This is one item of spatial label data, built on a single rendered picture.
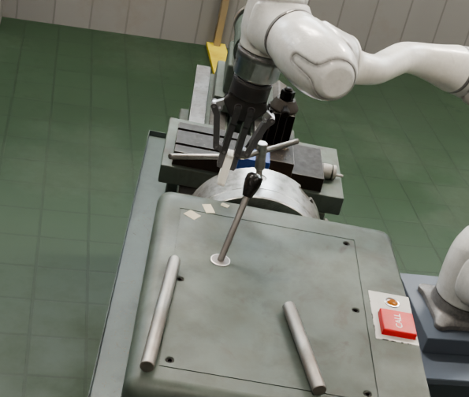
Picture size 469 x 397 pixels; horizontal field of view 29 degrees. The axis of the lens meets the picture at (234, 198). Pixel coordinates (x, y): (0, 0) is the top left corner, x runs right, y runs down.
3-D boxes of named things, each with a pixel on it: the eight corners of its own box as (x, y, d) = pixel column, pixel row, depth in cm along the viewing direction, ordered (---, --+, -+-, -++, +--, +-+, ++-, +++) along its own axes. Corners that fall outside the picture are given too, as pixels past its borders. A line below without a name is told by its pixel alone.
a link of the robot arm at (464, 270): (469, 272, 252) (496, 206, 241) (511, 314, 239) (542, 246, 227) (422, 278, 244) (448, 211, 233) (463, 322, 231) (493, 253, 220)
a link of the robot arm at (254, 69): (239, 32, 170) (230, 61, 173) (238, 51, 162) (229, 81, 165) (286, 46, 171) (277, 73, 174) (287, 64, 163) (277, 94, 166)
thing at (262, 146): (258, 185, 198) (263, 139, 192) (264, 190, 197) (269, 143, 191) (250, 188, 197) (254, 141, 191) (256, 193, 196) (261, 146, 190)
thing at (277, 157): (290, 179, 252) (294, 164, 250) (254, 172, 251) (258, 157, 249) (288, 144, 270) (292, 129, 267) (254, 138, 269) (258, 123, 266)
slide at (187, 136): (320, 192, 259) (324, 179, 257) (171, 164, 255) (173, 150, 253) (317, 161, 274) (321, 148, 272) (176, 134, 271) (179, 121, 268)
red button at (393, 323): (414, 343, 156) (418, 335, 155) (380, 338, 155) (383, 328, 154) (409, 321, 161) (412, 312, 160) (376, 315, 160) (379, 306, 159)
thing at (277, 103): (298, 116, 252) (300, 107, 251) (269, 111, 251) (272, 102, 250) (297, 104, 259) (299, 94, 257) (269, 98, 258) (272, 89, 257)
